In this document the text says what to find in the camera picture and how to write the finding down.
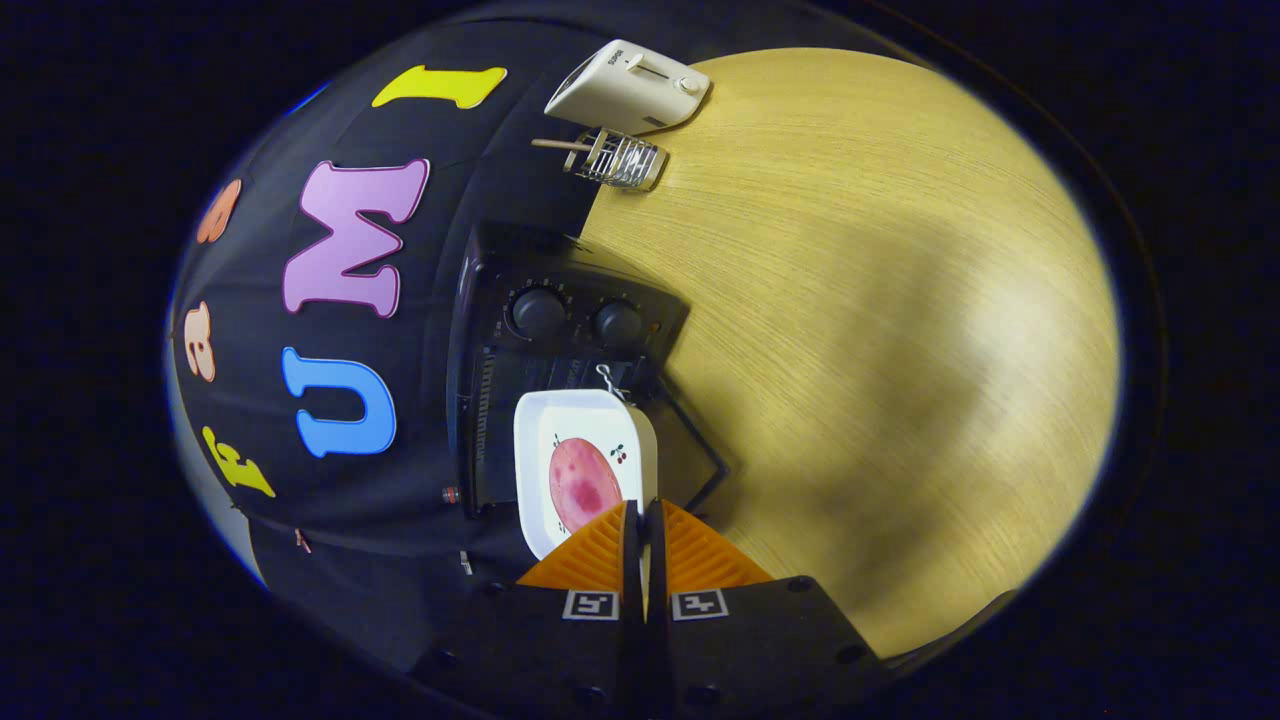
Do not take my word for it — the white bread toaster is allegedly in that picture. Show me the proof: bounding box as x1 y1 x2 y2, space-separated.
544 39 713 138

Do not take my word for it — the pink ham slice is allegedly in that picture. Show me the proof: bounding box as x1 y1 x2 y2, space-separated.
549 437 625 535

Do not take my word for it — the white square plate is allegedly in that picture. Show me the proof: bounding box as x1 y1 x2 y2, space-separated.
513 389 660 562

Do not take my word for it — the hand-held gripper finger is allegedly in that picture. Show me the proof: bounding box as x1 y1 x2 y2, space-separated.
645 498 891 720
415 500 646 720

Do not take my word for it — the black backdrop cloth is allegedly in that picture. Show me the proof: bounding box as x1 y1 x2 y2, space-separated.
165 0 721 691

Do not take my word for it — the wire mesh utensil holder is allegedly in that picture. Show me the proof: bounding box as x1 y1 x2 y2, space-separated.
563 128 669 193

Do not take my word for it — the black toaster oven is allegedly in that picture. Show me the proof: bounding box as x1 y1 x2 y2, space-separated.
445 220 733 521

